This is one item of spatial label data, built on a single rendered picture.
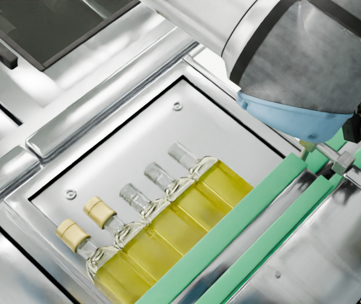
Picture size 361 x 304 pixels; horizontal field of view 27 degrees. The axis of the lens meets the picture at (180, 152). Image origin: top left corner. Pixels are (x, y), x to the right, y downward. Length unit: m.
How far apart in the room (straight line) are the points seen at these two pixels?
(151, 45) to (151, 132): 0.22
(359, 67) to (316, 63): 0.05
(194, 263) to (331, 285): 0.18
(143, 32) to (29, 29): 0.24
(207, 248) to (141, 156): 0.41
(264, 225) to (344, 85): 0.33
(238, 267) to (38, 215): 0.44
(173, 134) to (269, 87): 0.65
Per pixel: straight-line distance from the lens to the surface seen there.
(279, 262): 1.02
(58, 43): 1.62
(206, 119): 1.47
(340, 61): 0.79
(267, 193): 1.09
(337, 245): 1.06
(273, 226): 1.07
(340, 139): 1.29
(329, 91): 0.80
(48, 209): 1.35
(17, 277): 1.33
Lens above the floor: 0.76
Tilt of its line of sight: 17 degrees up
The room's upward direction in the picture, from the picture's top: 50 degrees counter-clockwise
